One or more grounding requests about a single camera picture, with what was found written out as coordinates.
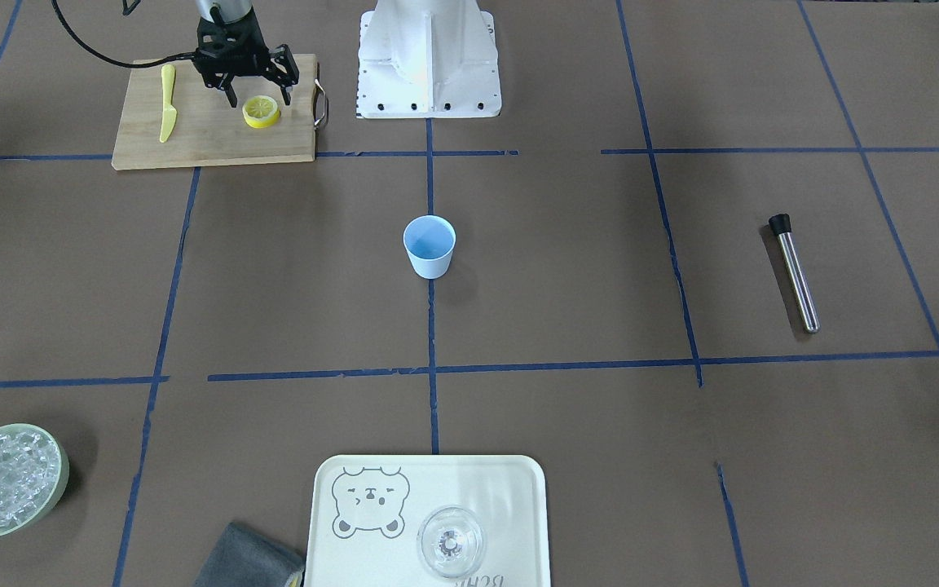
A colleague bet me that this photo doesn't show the grey folded cloth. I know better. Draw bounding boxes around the grey folded cloth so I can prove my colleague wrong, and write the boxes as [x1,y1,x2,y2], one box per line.
[193,523,306,586]

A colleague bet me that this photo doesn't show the lemon slices on board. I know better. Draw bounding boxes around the lemon slices on board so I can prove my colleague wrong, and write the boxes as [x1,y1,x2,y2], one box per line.
[241,95,282,130]

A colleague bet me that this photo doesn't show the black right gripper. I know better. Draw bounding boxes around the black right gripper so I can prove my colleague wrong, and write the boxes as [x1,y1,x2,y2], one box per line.
[194,11,300,108]

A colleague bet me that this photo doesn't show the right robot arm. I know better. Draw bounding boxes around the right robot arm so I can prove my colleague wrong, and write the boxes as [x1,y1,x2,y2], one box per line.
[192,1,299,108]

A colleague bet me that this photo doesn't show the bamboo cutting board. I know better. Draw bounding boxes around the bamboo cutting board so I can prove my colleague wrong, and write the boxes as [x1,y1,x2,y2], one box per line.
[112,55,328,171]

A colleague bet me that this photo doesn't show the yellow plastic knife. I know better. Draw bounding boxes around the yellow plastic knife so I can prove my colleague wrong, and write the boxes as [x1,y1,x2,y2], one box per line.
[159,63,178,143]

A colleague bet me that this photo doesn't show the cream bear serving tray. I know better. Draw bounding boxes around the cream bear serving tray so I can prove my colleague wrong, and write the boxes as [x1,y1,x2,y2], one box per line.
[303,456,551,586]

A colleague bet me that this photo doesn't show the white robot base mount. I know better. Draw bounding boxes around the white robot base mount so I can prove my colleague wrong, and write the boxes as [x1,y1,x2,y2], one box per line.
[355,1,503,120]

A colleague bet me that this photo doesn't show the clear wine glass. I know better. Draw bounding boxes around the clear wine glass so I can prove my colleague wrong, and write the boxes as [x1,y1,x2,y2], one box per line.
[417,505,486,580]

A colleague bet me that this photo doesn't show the light blue paper cup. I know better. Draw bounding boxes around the light blue paper cup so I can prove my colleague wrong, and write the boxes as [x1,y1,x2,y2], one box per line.
[403,215,457,280]

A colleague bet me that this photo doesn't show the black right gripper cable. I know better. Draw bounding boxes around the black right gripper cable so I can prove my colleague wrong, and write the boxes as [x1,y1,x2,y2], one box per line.
[51,0,198,69]

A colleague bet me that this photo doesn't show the steel muddler black tip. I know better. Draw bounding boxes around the steel muddler black tip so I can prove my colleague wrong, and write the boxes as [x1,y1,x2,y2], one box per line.
[768,214,821,334]

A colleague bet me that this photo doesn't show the green bowl of ice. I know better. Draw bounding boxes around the green bowl of ice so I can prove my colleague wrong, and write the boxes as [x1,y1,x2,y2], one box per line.
[0,423,70,537]

